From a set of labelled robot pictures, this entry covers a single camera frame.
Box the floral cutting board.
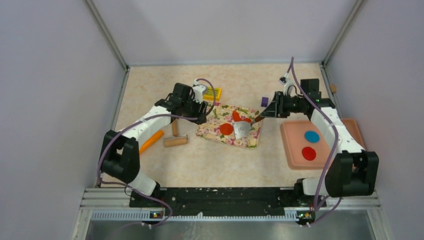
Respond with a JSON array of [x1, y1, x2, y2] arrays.
[[196, 102, 262, 150]]

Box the wooden dough roller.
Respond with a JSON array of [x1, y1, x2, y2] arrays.
[[163, 119, 189, 148]]

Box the red dough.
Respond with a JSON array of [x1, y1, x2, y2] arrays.
[[232, 110, 252, 123]]

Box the metal dough scraper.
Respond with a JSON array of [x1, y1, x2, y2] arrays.
[[232, 115, 265, 140]]

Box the cut red dough disc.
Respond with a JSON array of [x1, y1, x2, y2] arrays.
[[219, 123, 234, 136]]

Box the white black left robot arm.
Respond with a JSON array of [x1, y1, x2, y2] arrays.
[[97, 80, 211, 196]]

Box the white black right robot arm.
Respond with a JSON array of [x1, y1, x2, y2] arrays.
[[259, 79, 379, 198]]

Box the blue dough disc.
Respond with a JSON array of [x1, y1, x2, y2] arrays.
[[304, 130, 321, 144]]

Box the colourful toy brick block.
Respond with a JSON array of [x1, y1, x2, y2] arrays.
[[203, 87, 222, 102]]

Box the orange plastic knife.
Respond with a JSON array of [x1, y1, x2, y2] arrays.
[[139, 130, 165, 154]]

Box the pink plastic tray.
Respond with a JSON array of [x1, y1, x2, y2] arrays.
[[280, 118, 365, 170]]

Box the small wooden piece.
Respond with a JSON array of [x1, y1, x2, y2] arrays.
[[329, 84, 337, 94]]

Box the purple cube handle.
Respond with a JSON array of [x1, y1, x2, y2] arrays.
[[260, 97, 269, 108]]

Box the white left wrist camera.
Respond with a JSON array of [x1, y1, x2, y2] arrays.
[[192, 84, 208, 104]]

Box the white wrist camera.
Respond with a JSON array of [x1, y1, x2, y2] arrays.
[[278, 74, 295, 96], [192, 84, 208, 104]]

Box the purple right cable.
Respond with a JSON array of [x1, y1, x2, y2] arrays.
[[286, 56, 344, 227]]

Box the purple cable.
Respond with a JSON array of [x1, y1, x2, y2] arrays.
[[96, 78, 217, 229], [286, 56, 344, 227]]

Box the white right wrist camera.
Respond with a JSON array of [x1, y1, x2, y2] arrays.
[[278, 74, 295, 96]]

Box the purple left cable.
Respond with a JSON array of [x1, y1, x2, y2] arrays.
[[96, 78, 217, 229]]

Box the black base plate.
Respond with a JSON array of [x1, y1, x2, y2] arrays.
[[129, 186, 314, 217]]

